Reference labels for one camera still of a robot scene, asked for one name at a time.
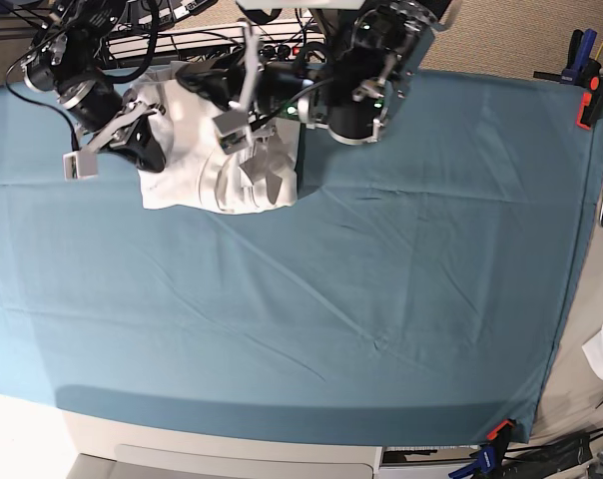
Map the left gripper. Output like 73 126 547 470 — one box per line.
176 17 311 154

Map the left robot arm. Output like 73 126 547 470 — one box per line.
176 1 461 154

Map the black orange clamp top right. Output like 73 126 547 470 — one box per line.
576 76 603 130

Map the teal table cloth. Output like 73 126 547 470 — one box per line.
0 72 603 446

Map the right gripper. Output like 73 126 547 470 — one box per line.
61 82 166 181

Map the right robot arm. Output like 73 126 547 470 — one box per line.
14 1 166 180

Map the white T-shirt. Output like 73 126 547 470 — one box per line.
131 62 299 215

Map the white power strip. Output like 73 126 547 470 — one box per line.
201 40 327 64

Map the blue black clamp top right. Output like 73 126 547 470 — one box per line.
533 29 601 87

